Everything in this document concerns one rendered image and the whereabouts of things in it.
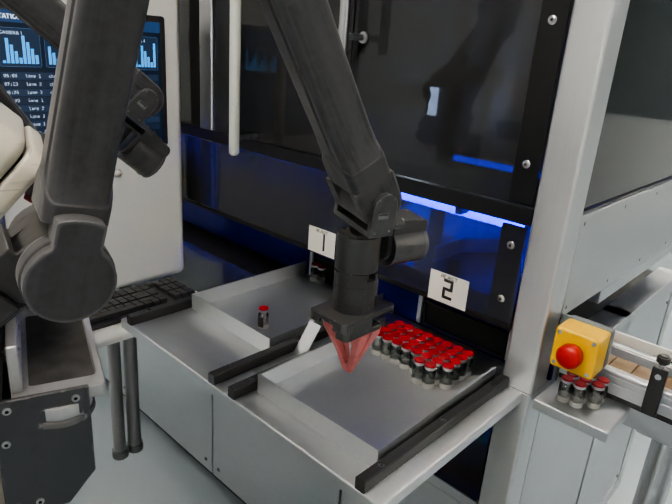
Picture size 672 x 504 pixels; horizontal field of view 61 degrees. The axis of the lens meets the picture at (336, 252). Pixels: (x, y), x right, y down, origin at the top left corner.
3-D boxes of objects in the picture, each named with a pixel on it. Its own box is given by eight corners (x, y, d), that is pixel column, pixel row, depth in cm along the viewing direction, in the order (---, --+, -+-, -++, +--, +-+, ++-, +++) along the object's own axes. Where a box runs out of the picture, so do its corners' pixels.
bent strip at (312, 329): (308, 346, 113) (310, 319, 111) (319, 352, 111) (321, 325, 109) (252, 371, 103) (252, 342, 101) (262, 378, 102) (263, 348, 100)
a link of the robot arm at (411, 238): (336, 170, 73) (376, 196, 66) (406, 165, 79) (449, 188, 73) (324, 254, 78) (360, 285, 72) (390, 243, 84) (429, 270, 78)
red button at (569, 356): (560, 357, 96) (565, 336, 95) (584, 367, 94) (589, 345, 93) (551, 365, 94) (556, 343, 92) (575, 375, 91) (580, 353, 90)
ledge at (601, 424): (563, 380, 112) (565, 371, 111) (633, 410, 104) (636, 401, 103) (531, 407, 102) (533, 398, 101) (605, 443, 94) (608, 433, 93)
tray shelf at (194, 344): (291, 274, 153) (291, 268, 152) (540, 386, 109) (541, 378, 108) (120, 326, 120) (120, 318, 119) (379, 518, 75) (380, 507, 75)
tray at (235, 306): (304, 273, 149) (305, 261, 148) (382, 307, 133) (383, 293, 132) (191, 308, 126) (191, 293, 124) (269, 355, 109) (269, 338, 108)
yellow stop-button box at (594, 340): (565, 350, 102) (573, 313, 100) (606, 366, 98) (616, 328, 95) (547, 364, 97) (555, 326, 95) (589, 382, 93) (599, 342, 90)
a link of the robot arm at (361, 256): (328, 221, 74) (354, 234, 69) (371, 215, 77) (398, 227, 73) (325, 271, 76) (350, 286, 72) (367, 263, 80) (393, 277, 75)
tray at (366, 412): (382, 332, 121) (383, 317, 120) (493, 383, 105) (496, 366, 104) (257, 392, 97) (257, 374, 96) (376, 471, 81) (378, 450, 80)
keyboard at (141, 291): (172, 282, 157) (171, 273, 156) (201, 299, 148) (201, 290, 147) (14, 324, 129) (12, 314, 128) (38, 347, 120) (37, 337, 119)
